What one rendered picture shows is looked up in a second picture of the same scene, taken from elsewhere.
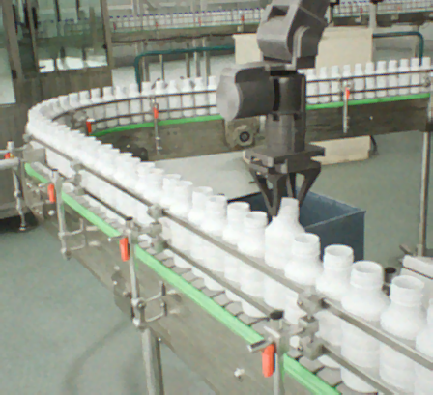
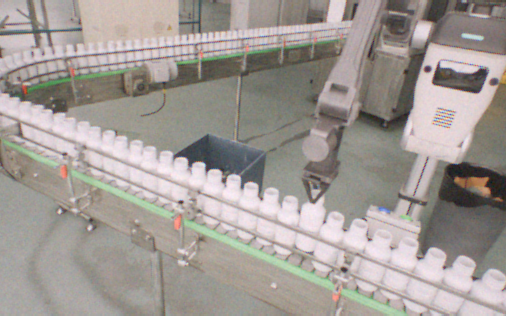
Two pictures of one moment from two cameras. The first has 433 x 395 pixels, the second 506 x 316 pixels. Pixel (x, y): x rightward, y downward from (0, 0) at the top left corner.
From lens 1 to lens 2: 0.58 m
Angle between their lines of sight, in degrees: 34
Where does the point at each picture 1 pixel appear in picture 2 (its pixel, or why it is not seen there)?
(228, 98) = (317, 148)
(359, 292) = (381, 248)
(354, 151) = not seen: hidden behind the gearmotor
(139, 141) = (59, 93)
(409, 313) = (411, 257)
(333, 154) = not seen: hidden behind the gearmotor
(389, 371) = (396, 283)
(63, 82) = not seen: outside the picture
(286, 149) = (330, 168)
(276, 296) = (309, 246)
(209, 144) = (112, 92)
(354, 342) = (375, 271)
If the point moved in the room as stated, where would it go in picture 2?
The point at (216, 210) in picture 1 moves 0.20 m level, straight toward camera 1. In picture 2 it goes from (254, 194) to (300, 240)
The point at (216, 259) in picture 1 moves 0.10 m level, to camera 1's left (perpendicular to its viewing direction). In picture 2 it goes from (252, 222) to (219, 232)
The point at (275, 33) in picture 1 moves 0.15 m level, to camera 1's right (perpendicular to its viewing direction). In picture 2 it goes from (339, 104) to (387, 96)
